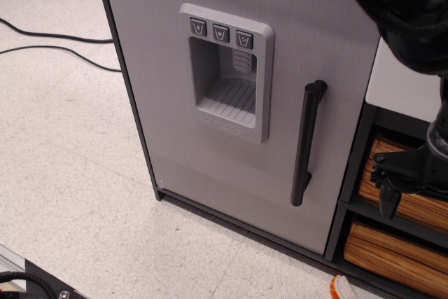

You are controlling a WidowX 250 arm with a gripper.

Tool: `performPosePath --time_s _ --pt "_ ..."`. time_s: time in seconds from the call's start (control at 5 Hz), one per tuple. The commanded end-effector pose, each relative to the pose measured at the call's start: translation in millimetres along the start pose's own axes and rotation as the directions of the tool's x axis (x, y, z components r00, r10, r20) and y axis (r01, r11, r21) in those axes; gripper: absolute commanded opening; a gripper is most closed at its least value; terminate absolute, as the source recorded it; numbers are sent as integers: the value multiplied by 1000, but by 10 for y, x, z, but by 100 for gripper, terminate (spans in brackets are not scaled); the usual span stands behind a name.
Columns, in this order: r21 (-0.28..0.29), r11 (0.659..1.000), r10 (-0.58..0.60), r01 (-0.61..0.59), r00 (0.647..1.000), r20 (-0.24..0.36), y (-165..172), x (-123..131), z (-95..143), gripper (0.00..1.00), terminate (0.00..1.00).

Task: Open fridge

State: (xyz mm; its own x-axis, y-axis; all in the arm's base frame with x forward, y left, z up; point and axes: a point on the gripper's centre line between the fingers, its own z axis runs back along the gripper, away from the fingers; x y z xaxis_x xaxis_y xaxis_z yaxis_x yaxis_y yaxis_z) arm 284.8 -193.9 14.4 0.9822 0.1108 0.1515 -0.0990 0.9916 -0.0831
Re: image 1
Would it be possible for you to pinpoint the lower woven storage basket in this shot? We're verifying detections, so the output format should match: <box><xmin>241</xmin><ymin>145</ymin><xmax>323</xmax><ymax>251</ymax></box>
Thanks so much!
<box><xmin>344</xmin><ymin>222</ymin><xmax>447</xmax><ymax>298</ymax></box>

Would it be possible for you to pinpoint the upper black floor cable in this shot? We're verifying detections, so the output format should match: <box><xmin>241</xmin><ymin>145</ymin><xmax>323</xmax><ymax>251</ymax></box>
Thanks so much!
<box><xmin>0</xmin><ymin>18</ymin><xmax>114</xmax><ymax>44</ymax></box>

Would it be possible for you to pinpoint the woven storage basket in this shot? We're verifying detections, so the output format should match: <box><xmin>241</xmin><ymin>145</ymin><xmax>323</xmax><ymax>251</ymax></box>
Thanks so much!
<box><xmin>358</xmin><ymin>136</ymin><xmax>447</xmax><ymax>234</ymax></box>
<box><xmin>344</xmin><ymin>222</ymin><xmax>447</xmax><ymax>298</ymax></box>

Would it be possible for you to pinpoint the black door handle bar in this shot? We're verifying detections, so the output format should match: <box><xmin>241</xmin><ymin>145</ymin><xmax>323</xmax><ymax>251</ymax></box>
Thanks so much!
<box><xmin>290</xmin><ymin>80</ymin><xmax>328</xmax><ymax>207</ymax></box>

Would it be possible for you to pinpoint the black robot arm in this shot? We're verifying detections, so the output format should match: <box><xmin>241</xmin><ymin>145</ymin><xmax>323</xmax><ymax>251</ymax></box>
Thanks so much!
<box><xmin>357</xmin><ymin>0</ymin><xmax>447</xmax><ymax>218</ymax></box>

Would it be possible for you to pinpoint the grey toy fridge door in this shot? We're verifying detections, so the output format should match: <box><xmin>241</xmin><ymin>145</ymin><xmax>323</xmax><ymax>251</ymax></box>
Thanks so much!
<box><xmin>104</xmin><ymin>0</ymin><xmax>379</xmax><ymax>254</ymax></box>

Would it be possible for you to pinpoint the black floor cable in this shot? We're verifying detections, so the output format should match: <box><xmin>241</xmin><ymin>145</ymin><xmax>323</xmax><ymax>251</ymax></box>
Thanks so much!
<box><xmin>0</xmin><ymin>45</ymin><xmax>121</xmax><ymax>72</ymax></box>
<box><xmin>0</xmin><ymin>18</ymin><xmax>114</xmax><ymax>44</ymax></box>

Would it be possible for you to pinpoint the lower black floor cable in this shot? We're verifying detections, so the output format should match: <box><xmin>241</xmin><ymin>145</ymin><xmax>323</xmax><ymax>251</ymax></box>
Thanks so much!
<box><xmin>0</xmin><ymin>45</ymin><xmax>121</xmax><ymax>72</ymax></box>

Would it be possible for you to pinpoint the upper woven storage basket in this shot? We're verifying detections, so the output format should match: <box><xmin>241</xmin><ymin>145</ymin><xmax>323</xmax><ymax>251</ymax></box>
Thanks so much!
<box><xmin>358</xmin><ymin>136</ymin><xmax>447</xmax><ymax>234</ymax></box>

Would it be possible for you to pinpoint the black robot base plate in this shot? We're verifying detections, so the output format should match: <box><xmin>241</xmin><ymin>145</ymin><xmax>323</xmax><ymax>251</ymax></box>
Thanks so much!
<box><xmin>0</xmin><ymin>242</ymin><xmax>88</xmax><ymax>299</ymax></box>

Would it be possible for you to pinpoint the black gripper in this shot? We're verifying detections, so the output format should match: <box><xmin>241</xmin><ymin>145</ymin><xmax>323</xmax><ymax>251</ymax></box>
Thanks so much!
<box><xmin>371</xmin><ymin>116</ymin><xmax>447</xmax><ymax>219</ymax></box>

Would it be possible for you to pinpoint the dark toy kitchen cabinet frame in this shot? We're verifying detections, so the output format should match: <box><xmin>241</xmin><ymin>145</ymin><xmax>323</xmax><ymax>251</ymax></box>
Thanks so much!
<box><xmin>103</xmin><ymin>0</ymin><xmax>447</xmax><ymax>298</ymax></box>

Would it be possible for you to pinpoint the orange white object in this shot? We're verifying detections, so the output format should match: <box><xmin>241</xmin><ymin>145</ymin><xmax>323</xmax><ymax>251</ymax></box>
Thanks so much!
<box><xmin>330</xmin><ymin>274</ymin><xmax>358</xmax><ymax>299</ymax></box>

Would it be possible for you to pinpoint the grey ice dispenser panel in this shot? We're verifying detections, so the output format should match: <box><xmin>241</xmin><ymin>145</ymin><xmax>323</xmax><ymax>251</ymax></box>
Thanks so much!
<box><xmin>179</xmin><ymin>3</ymin><xmax>274</xmax><ymax>144</ymax></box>

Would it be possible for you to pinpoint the white cabinet panel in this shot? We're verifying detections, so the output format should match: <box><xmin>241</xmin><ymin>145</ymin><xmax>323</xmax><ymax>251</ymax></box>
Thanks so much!
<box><xmin>365</xmin><ymin>39</ymin><xmax>441</xmax><ymax>123</ymax></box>

